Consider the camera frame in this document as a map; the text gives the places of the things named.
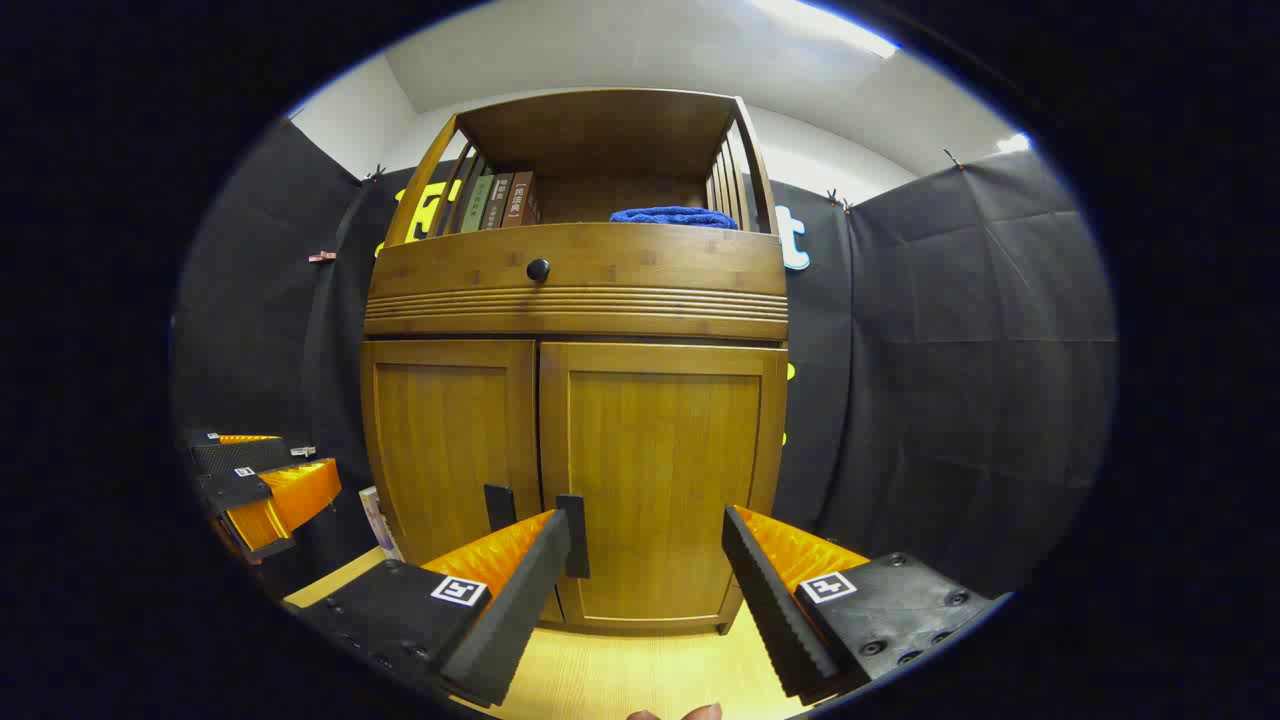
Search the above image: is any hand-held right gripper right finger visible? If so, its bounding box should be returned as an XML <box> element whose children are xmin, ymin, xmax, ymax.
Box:
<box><xmin>722</xmin><ymin>505</ymin><xmax>1006</xmax><ymax>704</ymax></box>

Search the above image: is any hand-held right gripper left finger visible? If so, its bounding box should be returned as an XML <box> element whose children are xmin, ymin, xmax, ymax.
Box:
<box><xmin>285</xmin><ymin>508</ymin><xmax>573</xmax><ymax>709</ymax></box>

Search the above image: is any wooden shoe cabinet door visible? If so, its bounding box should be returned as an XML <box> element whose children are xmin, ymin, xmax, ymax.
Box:
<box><xmin>538</xmin><ymin>342</ymin><xmax>789</xmax><ymax>636</ymax></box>
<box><xmin>360</xmin><ymin>338</ymin><xmax>563</xmax><ymax>626</ymax></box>

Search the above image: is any wooden double-door shoe cabinet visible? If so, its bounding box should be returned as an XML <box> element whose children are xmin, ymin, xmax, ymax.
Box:
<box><xmin>360</xmin><ymin>88</ymin><xmax>791</xmax><ymax>637</ymax></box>

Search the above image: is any white printed packet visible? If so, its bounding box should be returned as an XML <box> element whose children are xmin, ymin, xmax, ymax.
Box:
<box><xmin>359</xmin><ymin>486</ymin><xmax>402</xmax><ymax>562</ymax></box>

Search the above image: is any black backdrop cloth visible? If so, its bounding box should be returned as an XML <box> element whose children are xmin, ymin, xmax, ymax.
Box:
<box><xmin>170</xmin><ymin>115</ymin><xmax>1119</xmax><ymax>601</ymax></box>

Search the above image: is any green book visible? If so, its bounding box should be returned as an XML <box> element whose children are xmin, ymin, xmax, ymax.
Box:
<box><xmin>460</xmin><ymin>175</ymin><xmax>495</xmax><ymax>233</ymax></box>

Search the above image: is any brown book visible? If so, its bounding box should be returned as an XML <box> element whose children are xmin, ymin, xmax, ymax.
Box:
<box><xmin>481</xmin><ymin>173</ymin><xmax>514</xmax><ymax>231</ymax></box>

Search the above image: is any wooden drawer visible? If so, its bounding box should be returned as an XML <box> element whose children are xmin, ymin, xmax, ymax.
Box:
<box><xmin>365</xmin><ymin>222</ymin><xmax>789</xmax><ymax>341</ymax></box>

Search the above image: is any red-brown book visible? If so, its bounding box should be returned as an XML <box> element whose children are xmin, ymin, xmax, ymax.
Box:
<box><xmin>500</xmin><ymin>171</ymin><xmax>542</xmax><ymax>229</ymax></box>

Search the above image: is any blue folded towel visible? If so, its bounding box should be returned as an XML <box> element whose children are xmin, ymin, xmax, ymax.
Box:
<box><xmin>609</xmin><ymin>206</ymin><xmax>742</xmax><ymax>232</ymax></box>

